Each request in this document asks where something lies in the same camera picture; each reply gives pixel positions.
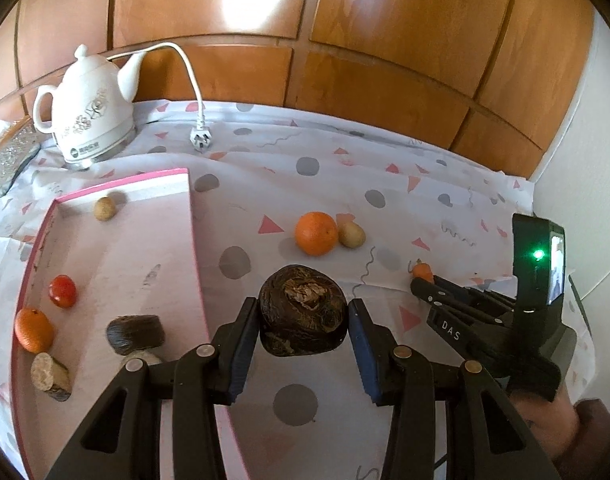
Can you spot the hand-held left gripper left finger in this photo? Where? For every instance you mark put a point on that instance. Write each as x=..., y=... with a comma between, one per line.
x=240, y=355

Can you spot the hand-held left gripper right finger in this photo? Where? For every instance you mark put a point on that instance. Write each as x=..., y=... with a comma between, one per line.
x=365, y=355

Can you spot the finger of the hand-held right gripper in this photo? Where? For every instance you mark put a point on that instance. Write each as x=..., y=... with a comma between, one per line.
x=450, y=325
x=450, y=292

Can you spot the small orange carrot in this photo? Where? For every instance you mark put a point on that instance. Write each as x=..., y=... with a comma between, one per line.
x=423, y=270

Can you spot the dark brown wrinkled root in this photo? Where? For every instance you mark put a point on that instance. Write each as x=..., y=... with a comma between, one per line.
x=302, y=312

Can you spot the dark brown yam chunk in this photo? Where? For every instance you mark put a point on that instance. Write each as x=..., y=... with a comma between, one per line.
x=135, y=332

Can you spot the large orange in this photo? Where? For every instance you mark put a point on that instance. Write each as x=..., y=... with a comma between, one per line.
x=316, y=232

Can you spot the pink shallow cardboard box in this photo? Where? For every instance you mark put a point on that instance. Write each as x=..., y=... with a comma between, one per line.
x=135, y=260

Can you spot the red tomato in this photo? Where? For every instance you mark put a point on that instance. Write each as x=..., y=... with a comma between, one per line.
x=62, y=291

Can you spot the tan cut yam stump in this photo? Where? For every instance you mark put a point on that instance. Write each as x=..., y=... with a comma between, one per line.
x=50, y=376

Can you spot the tan small round fruit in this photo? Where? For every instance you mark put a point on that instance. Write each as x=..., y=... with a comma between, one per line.
x=105, y=208

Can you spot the small orange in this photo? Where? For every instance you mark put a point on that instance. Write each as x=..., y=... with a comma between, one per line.
x=33, y=330

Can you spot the person's right forearm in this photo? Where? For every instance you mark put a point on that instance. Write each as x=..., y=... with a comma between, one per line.
x=600, y=435

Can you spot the person's right hand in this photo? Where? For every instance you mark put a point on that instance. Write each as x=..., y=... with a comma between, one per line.
x=550, y=425

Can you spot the yellowish small round fruit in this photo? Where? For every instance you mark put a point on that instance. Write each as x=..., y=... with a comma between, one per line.
x=351, y=234

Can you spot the silver kettle base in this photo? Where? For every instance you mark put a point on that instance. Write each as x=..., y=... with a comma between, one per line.
x=112, y=150

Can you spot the white floral ceramic kettle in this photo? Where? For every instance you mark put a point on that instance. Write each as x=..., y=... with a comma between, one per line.
x=85, y=105

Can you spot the silver embossed tissue box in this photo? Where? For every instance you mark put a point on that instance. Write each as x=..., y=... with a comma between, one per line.
x=12, y=155

